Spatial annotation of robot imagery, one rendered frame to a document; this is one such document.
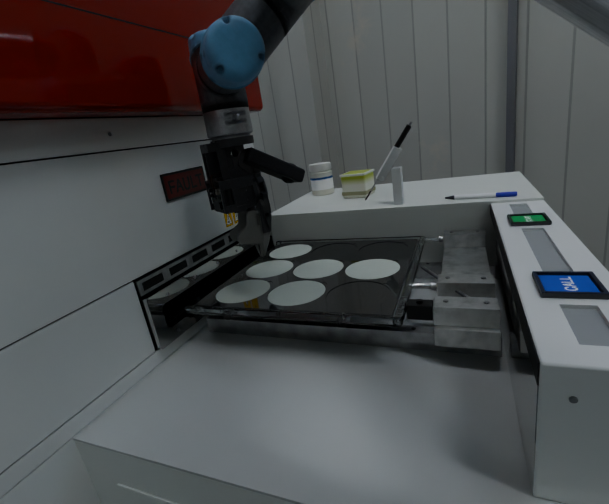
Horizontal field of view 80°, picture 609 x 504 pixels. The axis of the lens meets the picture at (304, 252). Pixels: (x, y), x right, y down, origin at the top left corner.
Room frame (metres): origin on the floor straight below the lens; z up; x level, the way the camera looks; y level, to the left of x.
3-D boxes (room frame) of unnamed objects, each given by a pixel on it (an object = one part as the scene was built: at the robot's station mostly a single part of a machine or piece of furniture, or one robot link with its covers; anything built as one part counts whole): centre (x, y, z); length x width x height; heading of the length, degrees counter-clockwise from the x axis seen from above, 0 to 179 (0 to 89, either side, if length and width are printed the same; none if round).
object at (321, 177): (1.16, -0.09, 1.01); 0.07 x 0.07 x 0.10
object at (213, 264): (0.75, 0.18, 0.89); 0.44 x 0.02 x 0.10; 155
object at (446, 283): (0.51, -0.24, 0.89); 0.08 x 0.03 x 0.03; 65
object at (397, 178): (0.85, -0.22, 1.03); 0.06 x 0.04 x 0.13; 65
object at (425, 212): (0.98, -0.27, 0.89); 0.62 x 0.35 x 0.14; 65
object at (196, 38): (0.64, 0.09, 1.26); 0.09 x 0.08 x 0.11; 18
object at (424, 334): (0.54, -0.03, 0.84); 0.50 x 0.02 x 0.03; 65
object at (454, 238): (0.73, -0.34, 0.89); 0.08 x 0.03 x 0.03; 65
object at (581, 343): (0.46, -0.32, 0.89); 0.55 x 0.09 x 0.14; 155
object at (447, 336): (0.58, -0.27, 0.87); 0.36 x 0.08 x 0.03; 155
